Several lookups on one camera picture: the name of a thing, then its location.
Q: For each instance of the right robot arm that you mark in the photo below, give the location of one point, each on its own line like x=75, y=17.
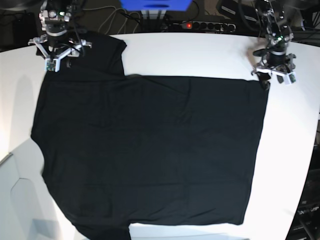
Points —
x=57, y=17

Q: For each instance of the blue plastic box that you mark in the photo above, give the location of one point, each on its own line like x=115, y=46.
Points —
x=168, y=5

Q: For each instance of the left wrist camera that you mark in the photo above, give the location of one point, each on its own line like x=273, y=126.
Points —
x=290, y=78

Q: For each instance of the black power strip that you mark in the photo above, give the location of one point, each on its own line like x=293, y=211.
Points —
x=202, y=27

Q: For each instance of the black T-shirt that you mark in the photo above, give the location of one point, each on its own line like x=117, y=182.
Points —
x=158, y=150

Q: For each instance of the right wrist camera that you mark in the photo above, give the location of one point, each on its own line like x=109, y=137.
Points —
x=52, y=65

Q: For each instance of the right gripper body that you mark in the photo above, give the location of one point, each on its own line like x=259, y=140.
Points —
x=60, y=47

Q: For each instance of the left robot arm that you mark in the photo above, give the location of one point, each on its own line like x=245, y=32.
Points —
x=272, y=20

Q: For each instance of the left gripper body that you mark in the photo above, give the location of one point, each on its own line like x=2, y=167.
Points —
x=274, y=60

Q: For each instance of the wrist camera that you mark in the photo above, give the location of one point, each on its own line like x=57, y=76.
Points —
x=290, y=78
x=52, y=65

